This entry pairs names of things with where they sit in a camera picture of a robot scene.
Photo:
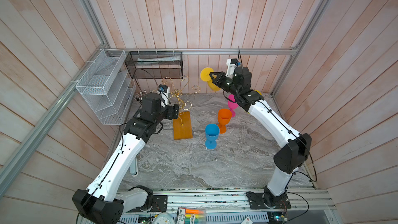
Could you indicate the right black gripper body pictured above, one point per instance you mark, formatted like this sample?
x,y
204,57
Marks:
x,y
227,85

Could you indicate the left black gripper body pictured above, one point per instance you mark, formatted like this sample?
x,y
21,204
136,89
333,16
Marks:
x,y
169,113

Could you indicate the dark yellow wine glass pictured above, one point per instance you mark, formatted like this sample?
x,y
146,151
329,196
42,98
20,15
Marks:
x,y
205,76

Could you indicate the pink wine glass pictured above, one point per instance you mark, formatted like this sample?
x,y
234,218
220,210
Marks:
x,y
232,105

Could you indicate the orange wine glass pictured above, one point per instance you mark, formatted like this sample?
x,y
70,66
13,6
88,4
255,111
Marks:
x,y
224,117

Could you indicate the blue wine glass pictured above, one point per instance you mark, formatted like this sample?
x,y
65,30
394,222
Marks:
x,y
212,132

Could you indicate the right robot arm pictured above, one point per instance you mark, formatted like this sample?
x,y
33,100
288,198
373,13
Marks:
x,y
294,146

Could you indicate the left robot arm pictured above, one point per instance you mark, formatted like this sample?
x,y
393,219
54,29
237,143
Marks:
x,y
101,202

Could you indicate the gold wine glass rack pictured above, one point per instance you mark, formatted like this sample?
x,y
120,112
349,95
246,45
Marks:
x,y
182,127

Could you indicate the pens bundle in cup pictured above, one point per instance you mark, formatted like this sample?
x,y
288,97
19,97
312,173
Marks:
x,y
140,95

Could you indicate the small grey remote device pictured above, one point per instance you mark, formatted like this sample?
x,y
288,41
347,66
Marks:
x,y
134,168

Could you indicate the highlighter marker box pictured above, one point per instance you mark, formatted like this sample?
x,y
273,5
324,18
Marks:
x,y
190,216

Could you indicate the white round device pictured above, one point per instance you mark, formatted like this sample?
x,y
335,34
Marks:
x,y
163,218

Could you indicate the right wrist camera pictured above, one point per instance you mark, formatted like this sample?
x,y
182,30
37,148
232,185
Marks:
x,y
232,64

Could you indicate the black mesh wall basket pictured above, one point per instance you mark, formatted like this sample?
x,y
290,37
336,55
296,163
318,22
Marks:
x,y
154,64

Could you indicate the white mesh wall organizer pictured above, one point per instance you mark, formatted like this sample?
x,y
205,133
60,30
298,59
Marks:
x,y
107,87

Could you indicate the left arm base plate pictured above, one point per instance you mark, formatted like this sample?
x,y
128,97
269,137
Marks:
x,y
156,203

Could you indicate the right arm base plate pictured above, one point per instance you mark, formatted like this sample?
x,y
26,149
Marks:
x,y
258,202

